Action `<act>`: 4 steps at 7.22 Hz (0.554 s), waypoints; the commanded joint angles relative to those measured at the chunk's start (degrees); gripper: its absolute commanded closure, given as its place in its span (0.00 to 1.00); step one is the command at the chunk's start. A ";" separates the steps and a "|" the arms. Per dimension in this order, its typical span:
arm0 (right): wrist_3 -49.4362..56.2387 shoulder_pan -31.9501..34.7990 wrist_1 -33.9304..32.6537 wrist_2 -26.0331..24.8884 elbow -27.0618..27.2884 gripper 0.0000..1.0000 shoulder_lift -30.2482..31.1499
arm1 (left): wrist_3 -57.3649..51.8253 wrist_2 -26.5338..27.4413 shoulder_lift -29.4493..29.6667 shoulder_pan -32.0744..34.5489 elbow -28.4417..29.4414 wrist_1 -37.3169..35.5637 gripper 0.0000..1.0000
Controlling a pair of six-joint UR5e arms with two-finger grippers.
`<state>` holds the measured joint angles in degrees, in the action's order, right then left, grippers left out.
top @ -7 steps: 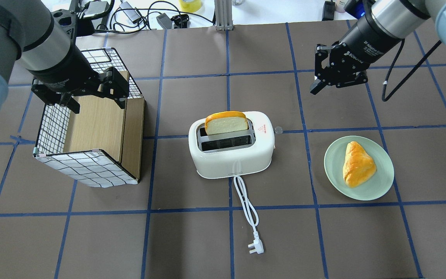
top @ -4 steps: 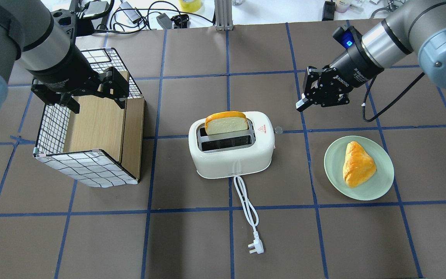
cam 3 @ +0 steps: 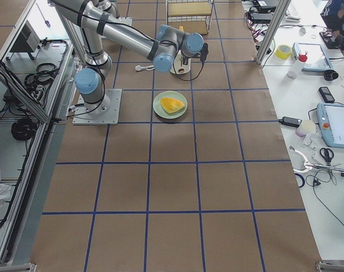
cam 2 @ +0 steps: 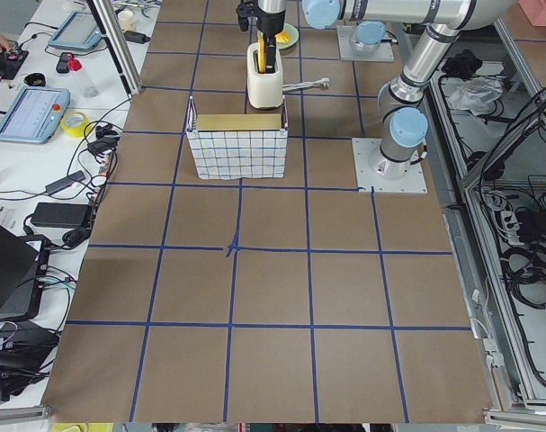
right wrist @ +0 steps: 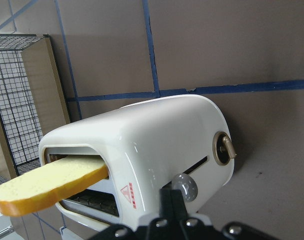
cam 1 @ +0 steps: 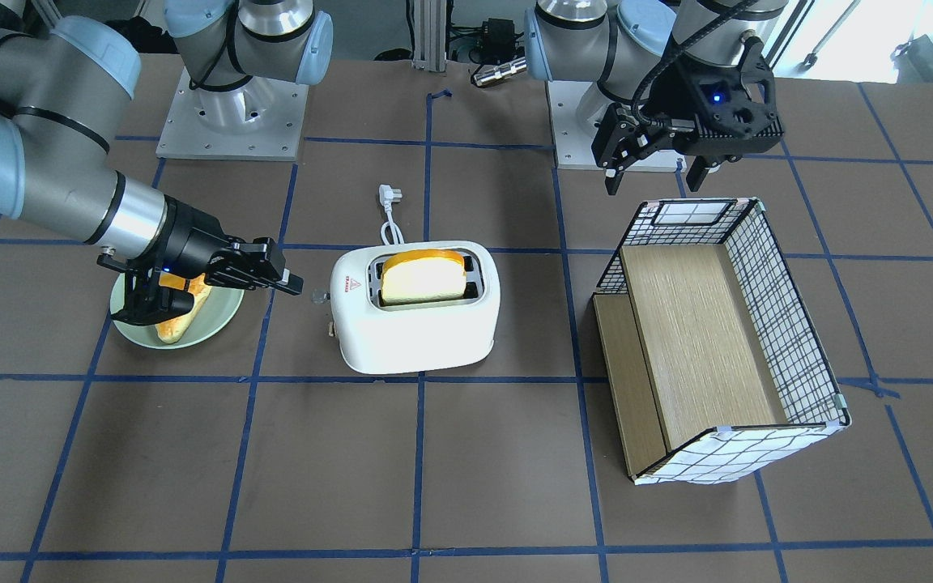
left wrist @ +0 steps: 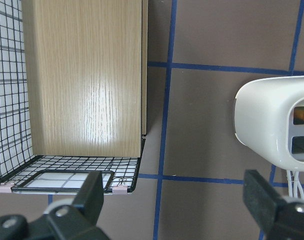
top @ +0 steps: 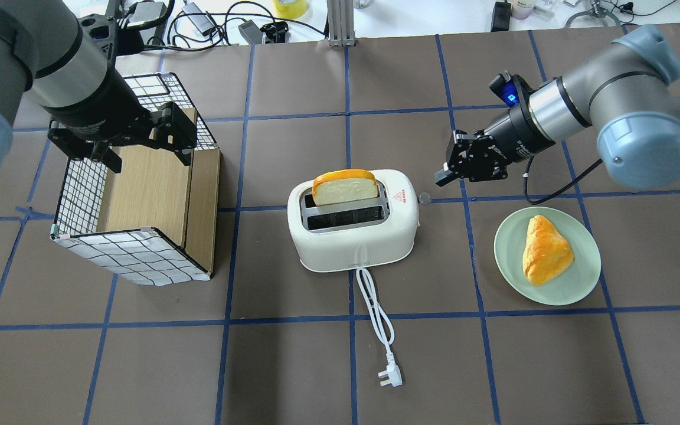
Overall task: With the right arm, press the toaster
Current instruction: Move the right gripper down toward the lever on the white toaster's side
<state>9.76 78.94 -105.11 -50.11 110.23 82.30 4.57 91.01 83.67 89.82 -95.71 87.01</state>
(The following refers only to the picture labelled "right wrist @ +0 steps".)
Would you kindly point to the yellow bread slice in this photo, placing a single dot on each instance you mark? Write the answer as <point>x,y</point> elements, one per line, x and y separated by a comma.
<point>42,187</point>

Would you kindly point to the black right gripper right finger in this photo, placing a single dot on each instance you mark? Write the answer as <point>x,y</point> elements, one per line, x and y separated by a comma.
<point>178,204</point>

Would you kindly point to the wire grid storage basket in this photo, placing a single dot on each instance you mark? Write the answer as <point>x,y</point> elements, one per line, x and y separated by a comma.
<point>32,101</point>

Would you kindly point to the white two-slot toaster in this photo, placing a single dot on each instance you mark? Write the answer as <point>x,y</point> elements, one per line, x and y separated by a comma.
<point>144,146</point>

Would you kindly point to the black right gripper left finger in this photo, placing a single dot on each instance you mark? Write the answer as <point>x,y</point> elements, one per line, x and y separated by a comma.
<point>166,207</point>

